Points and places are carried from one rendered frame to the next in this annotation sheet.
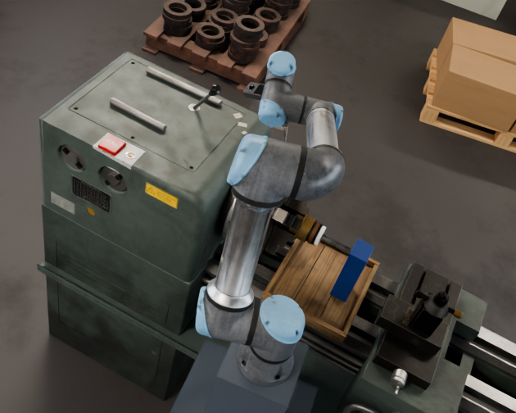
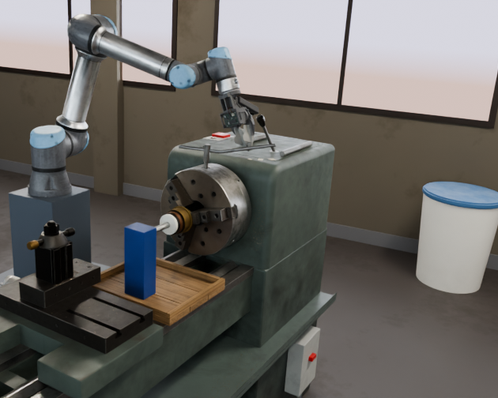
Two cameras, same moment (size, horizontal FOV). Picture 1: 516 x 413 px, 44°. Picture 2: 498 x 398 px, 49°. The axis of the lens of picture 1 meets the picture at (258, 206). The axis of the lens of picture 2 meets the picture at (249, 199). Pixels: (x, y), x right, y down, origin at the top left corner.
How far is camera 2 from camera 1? 2.92 m
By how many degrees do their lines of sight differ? 88
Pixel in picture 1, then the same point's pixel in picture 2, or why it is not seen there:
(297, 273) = (165, 275)
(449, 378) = not seen: outside the picture
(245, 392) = not seen: hidden behind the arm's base
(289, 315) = (45, 130)
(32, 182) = (384, 344)
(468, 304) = (84, 360)
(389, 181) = not seen: outside the picture
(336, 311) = (115, 287)
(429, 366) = (10, 292)
